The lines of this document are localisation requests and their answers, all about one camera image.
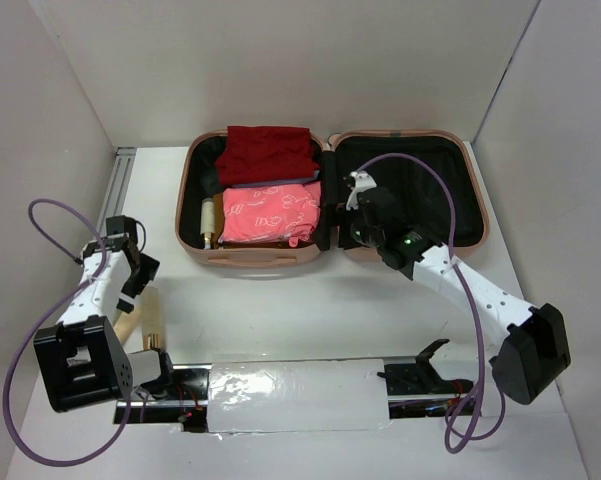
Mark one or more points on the coral pink patterned garment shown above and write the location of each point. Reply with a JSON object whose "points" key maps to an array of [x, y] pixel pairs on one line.
{"points": [[285, 213]]}

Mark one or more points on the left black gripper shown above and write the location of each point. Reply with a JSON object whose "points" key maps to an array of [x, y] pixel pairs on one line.
{"points": [[147, 270]]}

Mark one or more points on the aluminium rail frame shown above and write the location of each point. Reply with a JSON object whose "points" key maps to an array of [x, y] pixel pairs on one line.
{"points": [[115, 195]]}

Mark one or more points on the pink open suitcase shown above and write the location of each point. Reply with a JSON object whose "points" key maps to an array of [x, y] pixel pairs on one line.
{"points": [[429, 172]]}

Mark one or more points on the grey blue garment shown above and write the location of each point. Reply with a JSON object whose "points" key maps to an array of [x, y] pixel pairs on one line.
{"points": [[269, 183]]}

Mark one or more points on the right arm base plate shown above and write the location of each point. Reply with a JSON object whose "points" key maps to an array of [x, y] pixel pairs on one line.
{"points": [[418, 389]]}

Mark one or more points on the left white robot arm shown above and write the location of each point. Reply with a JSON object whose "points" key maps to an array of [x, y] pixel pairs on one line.
{"points": [[81, 358]]}

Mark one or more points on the beige cosmetic tube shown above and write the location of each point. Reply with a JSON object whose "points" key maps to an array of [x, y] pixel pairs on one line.
{"points": [[126, 323]]}

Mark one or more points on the dark red garment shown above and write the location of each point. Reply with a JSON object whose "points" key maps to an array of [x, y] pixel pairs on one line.
{"points": [[255, 154]]}

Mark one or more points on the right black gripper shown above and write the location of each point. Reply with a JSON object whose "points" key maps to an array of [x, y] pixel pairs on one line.
{"points": [[330, 215]]}

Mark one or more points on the gold cosmetic bottles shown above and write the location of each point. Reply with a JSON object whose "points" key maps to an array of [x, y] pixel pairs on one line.
{"points": [[207, 222]]}

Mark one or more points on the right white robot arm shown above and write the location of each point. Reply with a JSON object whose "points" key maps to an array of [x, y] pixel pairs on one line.
{"points": [[531, 341]]}

